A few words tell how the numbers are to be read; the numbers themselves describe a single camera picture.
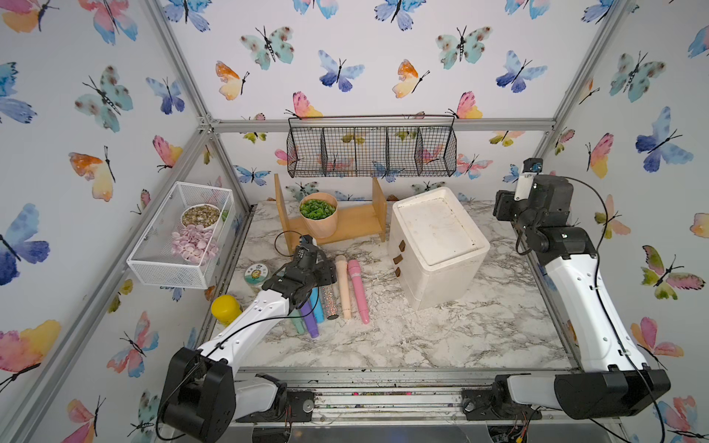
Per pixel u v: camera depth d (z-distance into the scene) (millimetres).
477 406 735
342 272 962
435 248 778
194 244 632
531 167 591
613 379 374
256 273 908
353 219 1069
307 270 648
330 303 901
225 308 786
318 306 904
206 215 709
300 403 742
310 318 878
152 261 582
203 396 397
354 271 984
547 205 503
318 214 919
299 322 866
